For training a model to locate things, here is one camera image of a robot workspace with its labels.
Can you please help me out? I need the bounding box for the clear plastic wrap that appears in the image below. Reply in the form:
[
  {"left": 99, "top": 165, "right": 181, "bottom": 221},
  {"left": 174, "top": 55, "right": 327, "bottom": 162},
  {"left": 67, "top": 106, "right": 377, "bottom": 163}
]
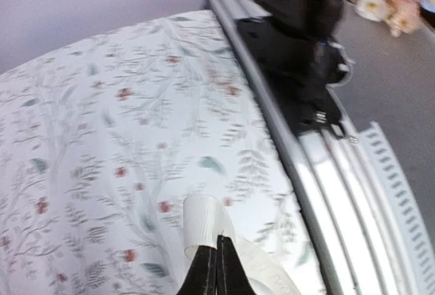
[{"left": 183, "top": 194, "right": 300, "bottom": 294}]

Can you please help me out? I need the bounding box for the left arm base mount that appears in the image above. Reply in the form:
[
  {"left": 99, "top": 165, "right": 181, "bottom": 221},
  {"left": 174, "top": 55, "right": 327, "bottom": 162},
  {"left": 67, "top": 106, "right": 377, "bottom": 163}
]
[{"left": 235, "top": 16, "right": 351, "bottom": 137}]

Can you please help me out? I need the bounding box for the floral patterned tablecloth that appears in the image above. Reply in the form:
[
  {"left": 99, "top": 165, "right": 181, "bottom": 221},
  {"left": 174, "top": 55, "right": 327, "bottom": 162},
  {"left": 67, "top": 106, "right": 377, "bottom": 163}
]
[{"left": 1, "top": 10, "right": 326, "bottom": 294}]

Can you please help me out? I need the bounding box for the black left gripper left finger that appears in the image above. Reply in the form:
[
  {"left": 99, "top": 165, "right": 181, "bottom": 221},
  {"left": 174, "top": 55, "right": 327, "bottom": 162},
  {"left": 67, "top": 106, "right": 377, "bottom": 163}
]
[{"left": 177, "top": 246, "right": 217, "bottom": 295}]

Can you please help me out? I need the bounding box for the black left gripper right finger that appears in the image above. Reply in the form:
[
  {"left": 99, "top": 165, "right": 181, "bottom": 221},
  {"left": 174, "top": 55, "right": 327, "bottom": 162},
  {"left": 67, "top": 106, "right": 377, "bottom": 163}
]
[{"left": 216, "top": 235, "right": 256, "bottom": 295}]

